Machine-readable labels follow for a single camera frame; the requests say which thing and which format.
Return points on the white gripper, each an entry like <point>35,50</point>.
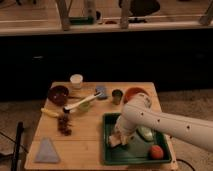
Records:
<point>124,137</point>

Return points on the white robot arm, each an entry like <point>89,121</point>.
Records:
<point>137,112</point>

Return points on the green cucumber toy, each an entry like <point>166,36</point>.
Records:
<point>146,133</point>

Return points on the orange ball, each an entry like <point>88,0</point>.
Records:
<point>156,152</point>

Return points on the green plastic tray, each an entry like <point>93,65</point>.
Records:
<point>136,151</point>

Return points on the small dark metal cup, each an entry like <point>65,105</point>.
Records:
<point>117,95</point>

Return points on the orange bowl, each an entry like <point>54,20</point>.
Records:
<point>131,92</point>

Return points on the small green cup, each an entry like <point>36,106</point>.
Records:
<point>84,107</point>

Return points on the dark red grape bunch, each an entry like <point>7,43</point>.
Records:
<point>63,125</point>

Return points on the white paper cup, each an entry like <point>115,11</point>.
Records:
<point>76,81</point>

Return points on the yellow banana toy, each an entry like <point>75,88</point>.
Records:
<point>49,113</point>

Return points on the dark red bowl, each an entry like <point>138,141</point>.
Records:
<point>58,95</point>

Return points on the grey triangular cloth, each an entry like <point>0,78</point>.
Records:
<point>47,152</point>

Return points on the black pole stand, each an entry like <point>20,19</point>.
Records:
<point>19,131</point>

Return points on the white handled brush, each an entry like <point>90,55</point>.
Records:
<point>67,108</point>

